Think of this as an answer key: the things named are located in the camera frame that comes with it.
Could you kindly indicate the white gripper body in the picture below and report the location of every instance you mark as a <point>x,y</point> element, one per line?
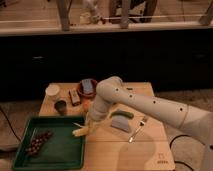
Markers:
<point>91,124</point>

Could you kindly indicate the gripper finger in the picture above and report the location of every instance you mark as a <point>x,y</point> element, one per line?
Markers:
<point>78,125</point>

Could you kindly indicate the yellow banana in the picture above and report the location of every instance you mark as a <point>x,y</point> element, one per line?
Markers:
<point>81,132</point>

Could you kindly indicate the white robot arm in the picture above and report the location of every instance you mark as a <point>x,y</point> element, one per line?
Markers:
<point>193,121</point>

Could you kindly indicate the orange fruit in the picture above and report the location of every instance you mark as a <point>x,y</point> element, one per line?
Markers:
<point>86,104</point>

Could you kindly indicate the dark brown cup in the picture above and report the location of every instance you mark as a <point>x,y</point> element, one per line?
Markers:
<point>61,107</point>

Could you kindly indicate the brown rectangular block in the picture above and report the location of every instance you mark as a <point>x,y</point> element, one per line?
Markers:
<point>75,99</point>

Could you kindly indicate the green plastic tray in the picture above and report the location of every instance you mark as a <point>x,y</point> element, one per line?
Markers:
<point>61,152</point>

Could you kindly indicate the orange-brown bowl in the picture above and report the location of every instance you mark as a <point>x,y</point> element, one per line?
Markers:
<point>80,89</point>

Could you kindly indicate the grey-blue can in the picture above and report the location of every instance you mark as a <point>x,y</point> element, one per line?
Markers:
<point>87,86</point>

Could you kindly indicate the white cup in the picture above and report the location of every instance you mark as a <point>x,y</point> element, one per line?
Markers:
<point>53,92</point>

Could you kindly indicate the bunch of dark grapes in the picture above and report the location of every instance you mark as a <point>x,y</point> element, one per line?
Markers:
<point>37,142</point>

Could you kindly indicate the silver fork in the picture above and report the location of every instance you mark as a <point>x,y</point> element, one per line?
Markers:
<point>141,124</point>

